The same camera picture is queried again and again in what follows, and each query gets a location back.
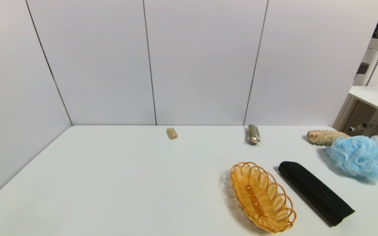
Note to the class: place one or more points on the yellow woven plastic basket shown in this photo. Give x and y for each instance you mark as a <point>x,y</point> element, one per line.
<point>261,196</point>

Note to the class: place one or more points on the small wooden block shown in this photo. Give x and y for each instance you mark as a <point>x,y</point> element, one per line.
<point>171,133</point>

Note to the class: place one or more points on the metallic silver harmonica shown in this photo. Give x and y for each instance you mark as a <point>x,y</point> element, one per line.
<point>253,134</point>

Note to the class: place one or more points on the brown sweet potato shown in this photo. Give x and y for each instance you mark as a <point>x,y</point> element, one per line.
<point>325,136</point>

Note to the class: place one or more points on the black folded cloth pouch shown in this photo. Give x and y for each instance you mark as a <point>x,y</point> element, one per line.
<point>313,191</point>

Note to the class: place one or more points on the blue mesh bath loofah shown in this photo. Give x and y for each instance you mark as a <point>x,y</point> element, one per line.
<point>359,156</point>

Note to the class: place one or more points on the white side table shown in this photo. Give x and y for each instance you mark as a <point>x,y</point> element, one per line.
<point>377,98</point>

